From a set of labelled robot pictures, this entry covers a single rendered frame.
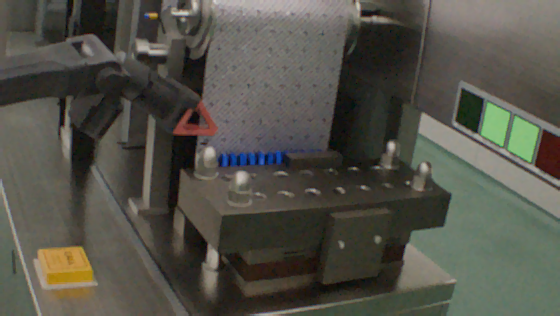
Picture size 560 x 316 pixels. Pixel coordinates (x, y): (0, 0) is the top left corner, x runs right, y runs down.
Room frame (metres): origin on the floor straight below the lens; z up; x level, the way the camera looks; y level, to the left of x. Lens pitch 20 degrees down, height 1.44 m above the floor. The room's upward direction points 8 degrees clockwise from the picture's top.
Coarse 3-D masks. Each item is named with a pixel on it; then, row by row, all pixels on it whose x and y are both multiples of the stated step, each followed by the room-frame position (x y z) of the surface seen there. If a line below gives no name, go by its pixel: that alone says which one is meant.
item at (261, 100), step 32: (224, 64) 1.09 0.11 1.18; (256, 64) 1.12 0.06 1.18; (288, 64) 1.15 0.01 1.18; (320, 64) 1.18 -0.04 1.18; (224, 96) 1.10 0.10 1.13; (256, 96) 1.12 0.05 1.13; (288, 96) 1.15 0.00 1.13; (320, 96) 1.18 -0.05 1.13; (224, 128) 1.10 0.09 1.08; (256, 128) 1.13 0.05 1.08; (288, 128) 1.16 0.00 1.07; (320, 128) 1.19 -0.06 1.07
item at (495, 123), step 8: (488, 104) 1.00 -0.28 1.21; (488, 112) 1.00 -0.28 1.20; (496, 112) 0.98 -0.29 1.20; (504, 112) 0.97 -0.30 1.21; (488, 120) 0.99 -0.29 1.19; (496, 120) 0.98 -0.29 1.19; (504, 120) 0.97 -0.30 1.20; (488, 128) 0.99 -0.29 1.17; (496, 128) 0.98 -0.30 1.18; (504, 128) 0.96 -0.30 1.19; (488, 136) 0.99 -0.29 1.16; (496, 136) 0.97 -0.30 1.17; (504, 136) 0.96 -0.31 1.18
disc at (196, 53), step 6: (210, 0) 1.08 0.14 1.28; (210, 6) 1.08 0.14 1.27; (216, 6) 1.07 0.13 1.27; (210, 12) 1.08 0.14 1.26; (216, 12) 1.07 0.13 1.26; (210, 18) 1.08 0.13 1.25; (210, 24) 1.07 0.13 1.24; (210, 30) 1.07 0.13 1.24; (210, 36) 1.07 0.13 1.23; (204, 42) 1.09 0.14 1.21; (186, 48) 1.15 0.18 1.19; (198, 48) 1.10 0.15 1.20; (204, 48) 1.08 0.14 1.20; (192, 54) 1.12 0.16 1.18; (198, 54) 1.10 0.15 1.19
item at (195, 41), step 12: (204, 0) 1.09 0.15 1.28; (348, 0) 1.22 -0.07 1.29; (204, 12) 1.09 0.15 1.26; (348, 12) 1.21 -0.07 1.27; (204, 24) 1.08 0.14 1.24; (348, 24) 1.21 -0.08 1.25; (192, 36) 1.12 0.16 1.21; (204, 36) 1.09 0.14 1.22; (348, 36) 1.21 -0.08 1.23; (192, 48) 1.12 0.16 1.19
